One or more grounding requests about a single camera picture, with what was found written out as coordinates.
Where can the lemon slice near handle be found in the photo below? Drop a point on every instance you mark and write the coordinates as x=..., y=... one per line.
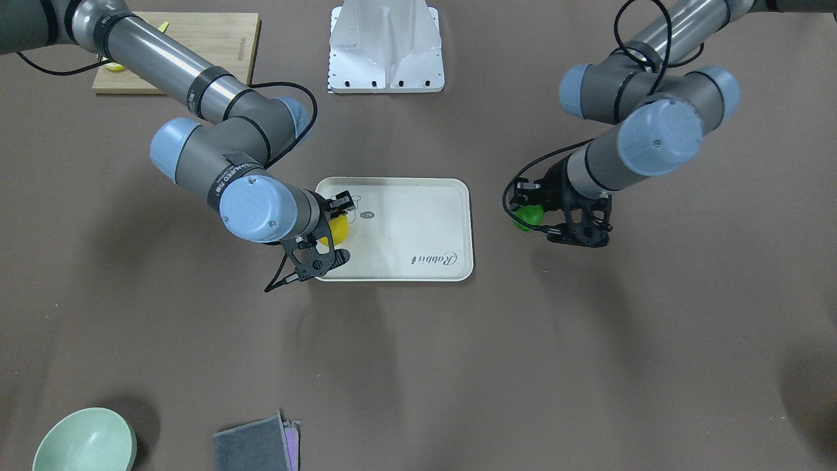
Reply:
x=114, y=67

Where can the grey folded cloth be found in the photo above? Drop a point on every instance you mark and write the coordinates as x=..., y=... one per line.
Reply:
x=268, y=444

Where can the green lime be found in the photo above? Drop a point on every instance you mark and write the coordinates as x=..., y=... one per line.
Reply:
x=529, y=213

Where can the bamboo cutting board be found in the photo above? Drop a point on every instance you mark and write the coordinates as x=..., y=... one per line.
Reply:
x=225, y=39

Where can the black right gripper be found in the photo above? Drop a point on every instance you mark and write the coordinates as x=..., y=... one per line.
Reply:
x=329, y=210

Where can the mint green bowl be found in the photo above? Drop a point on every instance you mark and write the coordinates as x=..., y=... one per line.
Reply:
x=88, y=439

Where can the cream rabbit tray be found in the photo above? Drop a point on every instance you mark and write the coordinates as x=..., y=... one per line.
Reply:
x=405, y=229

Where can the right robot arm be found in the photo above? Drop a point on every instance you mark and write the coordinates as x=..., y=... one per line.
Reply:
x=221, y=153

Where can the white pedestal column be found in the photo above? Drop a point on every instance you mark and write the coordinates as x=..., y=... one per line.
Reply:
x=385, y=47

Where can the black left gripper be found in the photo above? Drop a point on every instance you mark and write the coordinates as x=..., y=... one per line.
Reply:
x=556, y=185

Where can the yellow lemon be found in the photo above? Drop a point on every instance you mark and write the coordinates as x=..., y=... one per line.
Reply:
x=339, y=229

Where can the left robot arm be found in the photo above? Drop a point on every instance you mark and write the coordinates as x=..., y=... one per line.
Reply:
x=657, y=120

